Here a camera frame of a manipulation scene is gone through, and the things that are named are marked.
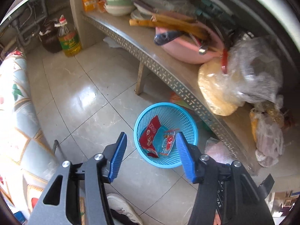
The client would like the wooden utensil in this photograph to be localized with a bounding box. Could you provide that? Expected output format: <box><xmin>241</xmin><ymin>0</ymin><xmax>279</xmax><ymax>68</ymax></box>
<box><xmin>129</xmin><ymin>14</ymin><xmax>209</xmax><ymax>40</ymax></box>

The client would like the dark brown jug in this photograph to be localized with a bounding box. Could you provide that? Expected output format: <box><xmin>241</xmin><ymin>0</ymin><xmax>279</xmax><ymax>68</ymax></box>
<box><xmin>39</xmin><ymin>18</ymin><xmax>62</xmax><ymax>53</ymax></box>

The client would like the crumpled clear plastic bag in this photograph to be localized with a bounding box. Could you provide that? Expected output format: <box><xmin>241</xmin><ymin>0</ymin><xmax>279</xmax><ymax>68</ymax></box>
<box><xmin>224</xmin><ymin>36</ymin><xmax>283</xmax><ymax>106</ymax></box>

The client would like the stack of white plates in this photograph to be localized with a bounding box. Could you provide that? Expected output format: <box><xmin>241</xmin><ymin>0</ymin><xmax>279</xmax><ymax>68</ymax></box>
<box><xmin>130</xmin><ymin>9</ymin><xmax>152</xmax><ymax>20</ymax></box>

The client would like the clear red-printed snack bag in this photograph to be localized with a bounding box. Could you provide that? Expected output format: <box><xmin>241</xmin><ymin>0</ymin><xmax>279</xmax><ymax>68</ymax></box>
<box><xmin>159</xmin><ymin>128</ymin><xmax>179</xmax><ymax>156</ymax></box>

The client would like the stack of ceramic bowls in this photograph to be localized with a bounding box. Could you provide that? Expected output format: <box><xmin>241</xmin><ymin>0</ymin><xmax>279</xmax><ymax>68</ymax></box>
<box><xmin>104</xmin><ymin>0</ymin><xmax>136</xmax><ymax>16</ymax></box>

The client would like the pink plastic basin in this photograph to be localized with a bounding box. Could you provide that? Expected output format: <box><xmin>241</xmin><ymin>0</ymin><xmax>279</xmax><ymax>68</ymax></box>
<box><xmin>159</xmin><ymin>20</ymin><xmax>225</xmax><ymax>65</ymax></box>

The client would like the floral patterned tablecloth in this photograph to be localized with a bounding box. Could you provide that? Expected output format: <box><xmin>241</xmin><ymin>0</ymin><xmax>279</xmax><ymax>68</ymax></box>
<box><xmin>1</xmin><ymin>50</ymin><xmax>58</xmax><ymax>219</ymax></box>

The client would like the yellow round flatbread in bag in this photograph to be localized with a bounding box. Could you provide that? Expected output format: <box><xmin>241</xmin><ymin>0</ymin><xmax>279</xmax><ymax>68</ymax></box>
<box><xmin>198</xmin><ymin>58</ymin><xmax>245</xmax><ymax>116</ymax></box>

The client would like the blue plastic trash basket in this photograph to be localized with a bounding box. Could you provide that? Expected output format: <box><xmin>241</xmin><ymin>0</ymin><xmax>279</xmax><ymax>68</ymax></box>
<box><xmin>134</xmin><ymin>102</ymin><xmax>198</xmax><ymax>169</ymax></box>

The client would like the white sneaker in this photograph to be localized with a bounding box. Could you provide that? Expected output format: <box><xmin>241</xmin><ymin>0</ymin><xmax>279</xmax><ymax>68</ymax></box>
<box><xmin>107</xmin><ymin>193</ymin><xmax>143</xmax><ymax>224</ymax></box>

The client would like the pinkish plastic bag on shelf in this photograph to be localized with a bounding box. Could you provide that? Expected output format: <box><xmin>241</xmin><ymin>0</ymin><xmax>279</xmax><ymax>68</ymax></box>
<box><xmin>249</xmin><ymin>104</ymin><xmax>284</xmax><ymax>168</ymax></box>

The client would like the red snack wrapper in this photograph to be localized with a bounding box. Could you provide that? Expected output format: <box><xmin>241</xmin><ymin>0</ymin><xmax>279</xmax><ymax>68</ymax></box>
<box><xmin>139</xmin><ymin>115</ymin><xmax>161</xmax><ymax>158</ymax></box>

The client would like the yellow cooking oil bottle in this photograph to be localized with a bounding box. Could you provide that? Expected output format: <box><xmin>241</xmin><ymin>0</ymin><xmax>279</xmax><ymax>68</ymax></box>
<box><xmin>54</xmin><ymin>15</ymin><xmax>81</xmax><ymax>57</ymax></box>

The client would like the metal perforated shelf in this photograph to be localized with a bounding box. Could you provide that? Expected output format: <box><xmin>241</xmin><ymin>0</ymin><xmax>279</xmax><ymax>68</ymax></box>
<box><xmin>82</xmin><ymin>10</ymin><xmax>300</xmax><ymax>176</ymax></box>

